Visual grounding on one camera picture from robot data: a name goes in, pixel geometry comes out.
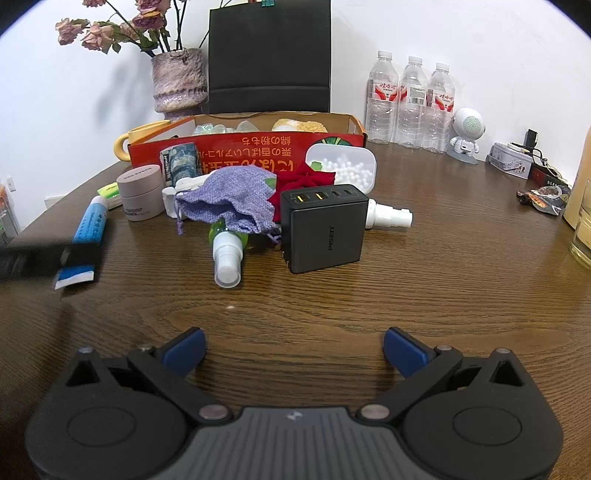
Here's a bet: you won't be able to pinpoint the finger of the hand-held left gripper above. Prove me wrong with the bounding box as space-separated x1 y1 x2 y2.
62 241 103 271

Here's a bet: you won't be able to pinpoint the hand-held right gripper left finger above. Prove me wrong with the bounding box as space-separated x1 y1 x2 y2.
65 327 230 424

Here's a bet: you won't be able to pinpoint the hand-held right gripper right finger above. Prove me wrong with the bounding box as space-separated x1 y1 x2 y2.
360 327 525 424

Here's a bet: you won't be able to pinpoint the blue and white tube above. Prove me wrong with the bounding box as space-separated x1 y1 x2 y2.
54 195 112 291

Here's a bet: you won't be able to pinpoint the green tissue pack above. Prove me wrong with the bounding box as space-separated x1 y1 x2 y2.
96 182 124 209

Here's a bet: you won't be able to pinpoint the purple drawstring pouch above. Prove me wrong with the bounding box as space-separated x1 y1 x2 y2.
175 167 283 237

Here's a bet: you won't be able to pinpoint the orange cardboard box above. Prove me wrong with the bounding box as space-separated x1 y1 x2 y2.
128 112 369 175

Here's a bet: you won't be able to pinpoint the red fabric rose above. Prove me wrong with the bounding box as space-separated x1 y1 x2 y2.
267 161 337 225

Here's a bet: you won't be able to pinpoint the beige container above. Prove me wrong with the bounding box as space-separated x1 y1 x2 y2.
562 127 591 232

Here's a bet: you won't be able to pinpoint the pink cream jar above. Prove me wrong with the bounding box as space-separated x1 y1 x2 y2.
116 164 167 223

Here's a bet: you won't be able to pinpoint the green spray bottle white cap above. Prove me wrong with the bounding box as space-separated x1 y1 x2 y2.
206 218 249 289

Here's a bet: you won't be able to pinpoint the white handheld fan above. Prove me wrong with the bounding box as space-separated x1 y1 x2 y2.
161 176 215 219

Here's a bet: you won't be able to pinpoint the blue patterned tissue pack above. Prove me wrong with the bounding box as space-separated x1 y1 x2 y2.
160 142 200 188

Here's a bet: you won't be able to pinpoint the yellow mug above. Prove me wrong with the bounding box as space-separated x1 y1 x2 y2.
113 119 172 162

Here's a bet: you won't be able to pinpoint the small white bottle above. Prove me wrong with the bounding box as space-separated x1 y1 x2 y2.
366 199 413 230

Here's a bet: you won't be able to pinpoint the black charger block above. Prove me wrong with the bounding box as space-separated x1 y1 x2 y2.
280 184 371 274

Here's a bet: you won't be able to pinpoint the clear bubble wrap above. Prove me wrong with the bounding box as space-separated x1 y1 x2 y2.
193 121 259 136

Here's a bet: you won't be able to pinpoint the white plastic bead case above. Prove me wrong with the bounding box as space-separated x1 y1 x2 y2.
305 143 378 195

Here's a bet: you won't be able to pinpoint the purple textured vase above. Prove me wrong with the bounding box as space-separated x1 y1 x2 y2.
151 47 209 121

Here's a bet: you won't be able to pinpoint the clear glass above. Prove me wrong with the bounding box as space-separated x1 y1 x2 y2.
569 220 591 271

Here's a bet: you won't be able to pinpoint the snack packet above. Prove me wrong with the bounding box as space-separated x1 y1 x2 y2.
516 184 572 217

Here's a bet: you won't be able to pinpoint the printed tin box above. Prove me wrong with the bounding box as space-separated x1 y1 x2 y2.
486 141 539 180

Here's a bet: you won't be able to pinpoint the green plant stems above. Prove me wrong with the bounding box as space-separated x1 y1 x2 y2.
54 0 241 58

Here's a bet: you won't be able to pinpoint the dark red packet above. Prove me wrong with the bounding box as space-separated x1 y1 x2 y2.
527 162 566 188

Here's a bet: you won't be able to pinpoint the white robot-shaped speaker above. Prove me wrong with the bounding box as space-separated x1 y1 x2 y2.
445 107 485 165

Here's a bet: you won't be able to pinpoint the clear water bottle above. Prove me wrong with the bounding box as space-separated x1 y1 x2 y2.
366 50 399 145
421 62 454 155
396 55 430 150

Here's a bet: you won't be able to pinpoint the yellow and white plush toy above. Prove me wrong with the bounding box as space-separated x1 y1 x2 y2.
271 118 325 134

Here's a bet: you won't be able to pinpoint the black board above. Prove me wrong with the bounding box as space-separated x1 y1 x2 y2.
208 0 333 116

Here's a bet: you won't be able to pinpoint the black cable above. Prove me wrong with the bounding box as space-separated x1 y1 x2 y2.
508 143 570 182

